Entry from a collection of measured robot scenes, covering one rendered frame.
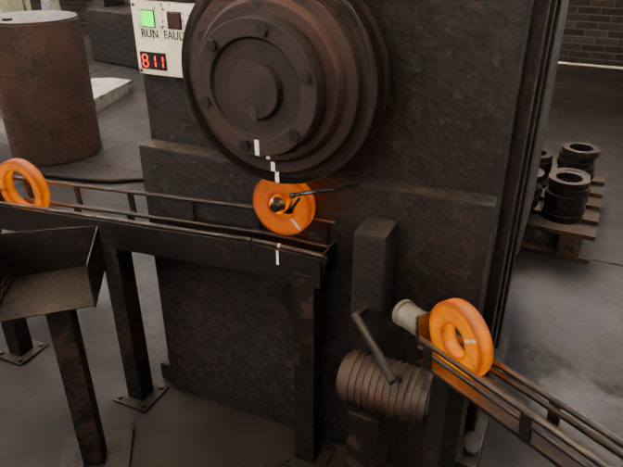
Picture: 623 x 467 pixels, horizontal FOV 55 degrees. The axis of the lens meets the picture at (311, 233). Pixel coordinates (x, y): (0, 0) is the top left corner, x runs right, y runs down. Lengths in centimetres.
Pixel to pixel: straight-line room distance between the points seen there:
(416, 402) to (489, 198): 47
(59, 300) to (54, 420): 67
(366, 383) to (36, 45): 316
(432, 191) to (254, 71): 48
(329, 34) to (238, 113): 25
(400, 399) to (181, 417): 91
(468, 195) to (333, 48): 45
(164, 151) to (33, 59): 245
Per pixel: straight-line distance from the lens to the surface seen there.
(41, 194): 197
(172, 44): 161
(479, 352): 114
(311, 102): 119
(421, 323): 124
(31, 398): 228
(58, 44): 407
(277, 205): 140
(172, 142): 172
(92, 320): 257
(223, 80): 129
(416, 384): 136
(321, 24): 123
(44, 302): 160
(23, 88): 412
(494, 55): 132
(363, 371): 138
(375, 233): 135
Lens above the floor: 142
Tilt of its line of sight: 28 degrees down
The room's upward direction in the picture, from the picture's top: straight up
